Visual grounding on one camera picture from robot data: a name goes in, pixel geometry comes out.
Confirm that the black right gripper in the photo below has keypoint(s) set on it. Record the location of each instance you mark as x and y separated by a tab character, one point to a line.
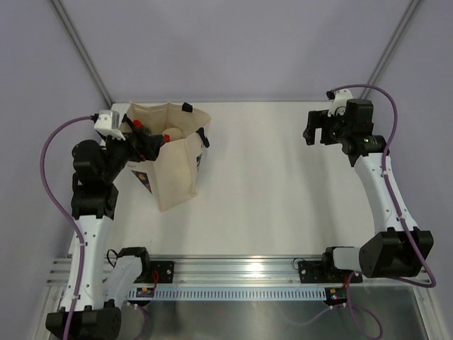
318	120

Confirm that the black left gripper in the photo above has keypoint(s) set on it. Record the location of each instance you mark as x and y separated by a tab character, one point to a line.
147	150

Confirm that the red dish soap bottle back-label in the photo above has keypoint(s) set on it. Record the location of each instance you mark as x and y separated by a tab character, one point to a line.
140	126

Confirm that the beige pump lotion bottle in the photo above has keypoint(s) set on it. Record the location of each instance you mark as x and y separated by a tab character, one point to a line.
175	133

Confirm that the cream canvas tote bag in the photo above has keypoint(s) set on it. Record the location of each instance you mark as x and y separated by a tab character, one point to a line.
171	177

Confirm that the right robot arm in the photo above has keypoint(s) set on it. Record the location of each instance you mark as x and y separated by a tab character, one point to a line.
399	247

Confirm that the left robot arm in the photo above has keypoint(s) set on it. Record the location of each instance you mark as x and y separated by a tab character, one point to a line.
91	305

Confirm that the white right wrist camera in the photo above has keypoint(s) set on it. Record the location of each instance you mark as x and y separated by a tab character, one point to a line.
339	99

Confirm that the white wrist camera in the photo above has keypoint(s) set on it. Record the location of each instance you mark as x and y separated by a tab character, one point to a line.
339	99
108	124

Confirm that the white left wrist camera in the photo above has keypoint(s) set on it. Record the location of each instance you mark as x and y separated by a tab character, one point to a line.
108	124

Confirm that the aluminium mounting rail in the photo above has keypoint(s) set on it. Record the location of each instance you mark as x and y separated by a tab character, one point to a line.
222	272

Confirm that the aluminium frame post right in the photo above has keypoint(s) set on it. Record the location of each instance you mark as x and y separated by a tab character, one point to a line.
396	38

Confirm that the aluminium frame post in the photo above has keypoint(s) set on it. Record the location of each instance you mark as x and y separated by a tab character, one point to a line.
396	38
76	40

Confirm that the aluminium frame post left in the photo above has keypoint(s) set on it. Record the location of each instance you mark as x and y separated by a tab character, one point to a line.
76	40

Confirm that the white slotted cable duct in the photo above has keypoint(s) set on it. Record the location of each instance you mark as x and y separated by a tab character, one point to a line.
226	294

